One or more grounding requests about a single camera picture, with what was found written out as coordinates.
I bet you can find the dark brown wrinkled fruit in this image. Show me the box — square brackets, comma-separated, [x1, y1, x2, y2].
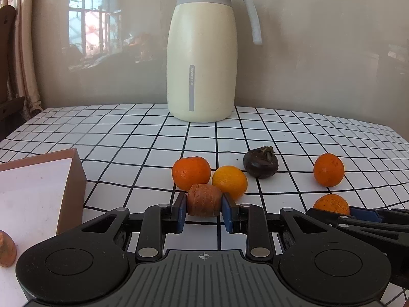
[243, 146, 279, 178]

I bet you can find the brown cardboard box lid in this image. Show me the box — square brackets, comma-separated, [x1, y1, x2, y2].
[0, 149, 87, 296]

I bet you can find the orange mandarin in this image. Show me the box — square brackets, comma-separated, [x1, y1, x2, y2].
[172, 156, 212, 191]
[313, 153, 345, 187]
[312, 194, 350, 216]

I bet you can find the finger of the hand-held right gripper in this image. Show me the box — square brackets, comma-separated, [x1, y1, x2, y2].
[349, 207, 409, 228]
[306, 208, 409, 254]

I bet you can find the wooden sofa with orange cushion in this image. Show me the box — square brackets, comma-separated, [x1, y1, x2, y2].
[0, 5, 26, 142]

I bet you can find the beige embroidered curtain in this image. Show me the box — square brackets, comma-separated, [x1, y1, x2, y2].
[0, 0, 44, 116]

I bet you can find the yellow-orange mandarin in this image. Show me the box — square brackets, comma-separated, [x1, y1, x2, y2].
[212, 165, 248, 201]

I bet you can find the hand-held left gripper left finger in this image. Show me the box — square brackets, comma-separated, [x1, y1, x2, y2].
[80, 193, 188, 261]

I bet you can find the cream thermos jug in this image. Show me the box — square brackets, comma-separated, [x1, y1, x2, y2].
[167, 0, 263, 123]

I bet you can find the white checked tablecloth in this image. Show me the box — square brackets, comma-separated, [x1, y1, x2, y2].
[0, 103, 409, 307]

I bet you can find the reddish brown fruit chunk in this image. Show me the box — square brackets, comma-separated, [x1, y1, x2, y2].
[187, 183, 223, 218]

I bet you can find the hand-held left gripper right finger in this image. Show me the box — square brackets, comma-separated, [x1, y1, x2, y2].
[222, 193, 333, 260]

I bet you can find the brown dried fruit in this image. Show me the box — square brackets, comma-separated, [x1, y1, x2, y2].
[0, 230, 17, 268]

